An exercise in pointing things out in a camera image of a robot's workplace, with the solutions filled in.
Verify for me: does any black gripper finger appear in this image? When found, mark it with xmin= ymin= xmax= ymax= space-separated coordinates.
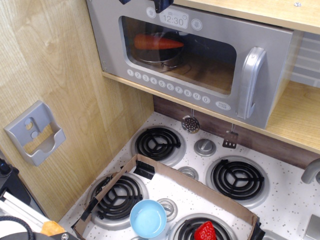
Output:
xmin=119 ymin=0 xmax=131 ymax=5
xmin=153 ymin=0 xmax=174 ymax=14

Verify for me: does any grey toy microwave door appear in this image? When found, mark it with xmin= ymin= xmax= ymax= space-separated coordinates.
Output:
xmin=87 ymin=0 xmax=296 ymax=128

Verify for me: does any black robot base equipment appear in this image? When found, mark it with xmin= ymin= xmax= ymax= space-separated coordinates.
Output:
xmin=0 ymin=159 xmax=31 ymax=205

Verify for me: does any orange toy carrot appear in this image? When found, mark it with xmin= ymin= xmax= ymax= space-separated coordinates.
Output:
xmin=133 ymin=34 xmax=184 ymax=50

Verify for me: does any silver metal pot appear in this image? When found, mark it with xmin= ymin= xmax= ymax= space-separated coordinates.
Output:
xmin=132 ymin=32 xmax=185 ymax=68

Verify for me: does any silver slotted ladle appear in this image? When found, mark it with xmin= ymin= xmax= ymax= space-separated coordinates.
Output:
xmin=181 ymin=108 xmax=200 ymax=134

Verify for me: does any back left stove burner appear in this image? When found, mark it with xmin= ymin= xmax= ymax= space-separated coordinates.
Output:
xmin=130 ymin=126 xmax=187 ymax=167

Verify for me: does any stove burner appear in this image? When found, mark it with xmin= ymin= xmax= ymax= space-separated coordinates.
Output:
xmin=91 ymin=173 xmax=149 ymax=231
xmin=205 ymin=155 xmax=270 ymax=209
xmin=130 ymin=126 xmax=187 ymax=167
xmin=168 ymin=213 xmax=238 ymax=240

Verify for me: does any grey stove knob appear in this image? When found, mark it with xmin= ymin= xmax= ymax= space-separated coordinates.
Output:
xmin=193 ymin=139 xmax=217 ymax=157

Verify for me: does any black toy spatula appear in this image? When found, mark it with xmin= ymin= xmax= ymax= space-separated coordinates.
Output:
xmin=222 ymin=123 xmax=239 ymax=149

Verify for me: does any brown cardboard barrier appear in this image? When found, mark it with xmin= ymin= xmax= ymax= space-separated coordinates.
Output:
xmin=71 ymin=154 xmax=265 ymax=240

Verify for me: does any back right stove burner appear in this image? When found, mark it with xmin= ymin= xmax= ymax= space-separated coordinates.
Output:
xmin=205 ymin=155 xmax=270 ymax=209

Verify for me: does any front left stove burner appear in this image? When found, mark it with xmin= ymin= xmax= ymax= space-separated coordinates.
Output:
xmin=91 ymin=173 xmax=149 ymax=231

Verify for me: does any light blue bowl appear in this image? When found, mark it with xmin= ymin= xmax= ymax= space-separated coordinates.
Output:
xmin=129 ymin=199 xmax=167 ymax=239

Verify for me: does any grey toy faucet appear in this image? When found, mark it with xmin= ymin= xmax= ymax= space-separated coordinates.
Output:
xmin=301 ymin=158 xmax=320 ymax=184

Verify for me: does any front right stove burner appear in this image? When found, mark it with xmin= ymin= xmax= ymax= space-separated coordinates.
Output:
xmin=168 ymin=213 xmax=238 ymax=240

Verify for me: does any red toy strawberry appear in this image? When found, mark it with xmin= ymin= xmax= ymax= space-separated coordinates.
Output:
xmin=193 ymin=221 xmax=217 ymax=240

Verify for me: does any grey wall-mounted holder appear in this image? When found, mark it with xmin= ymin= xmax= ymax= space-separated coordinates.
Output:
xmin=4 ymin=100 xmax=66 ymax=167

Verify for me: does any silver ring knob centre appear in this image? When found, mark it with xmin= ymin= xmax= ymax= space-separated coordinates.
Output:
xmin=178 ymin=166 xmax=199 ymax=181

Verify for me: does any silver ring knob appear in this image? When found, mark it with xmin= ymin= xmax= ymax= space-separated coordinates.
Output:
xmin=178 ymin=166 xmax=199 ymax=181
xmin=157 ymin=198 xmax=178 ymax=222

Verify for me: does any silver ring knob front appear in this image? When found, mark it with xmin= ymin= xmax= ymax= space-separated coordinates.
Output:
xmin=157 ymin=198 xmax=178 ymax=222

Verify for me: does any black cable bottom left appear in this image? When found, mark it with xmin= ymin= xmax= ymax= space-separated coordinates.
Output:
xmin=0 ymin=215 xmax=35 ymax=240

